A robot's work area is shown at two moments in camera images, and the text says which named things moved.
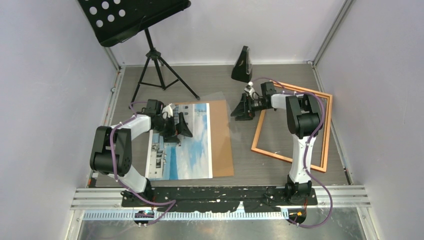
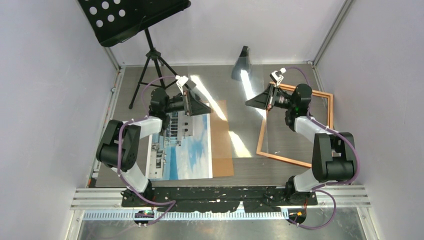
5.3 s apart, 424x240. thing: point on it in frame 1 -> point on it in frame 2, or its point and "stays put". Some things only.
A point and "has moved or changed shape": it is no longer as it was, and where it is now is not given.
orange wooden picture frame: x=324 y=153 has moved or changed shape
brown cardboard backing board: x=221 y=154 stays put
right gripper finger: x=240 y=113 -> x=259 y=100
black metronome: x=243 y=68 stays put
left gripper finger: x=171 y=139 -> x=194 y=99
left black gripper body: x=168 y=127 -> x=186 y=100
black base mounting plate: x=216 y=199 stays put
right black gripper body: x=252 y=107 -> x=271 y=100
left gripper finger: x=184 y=128 -> x=197 y=108
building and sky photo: x=191 y=158 stays put
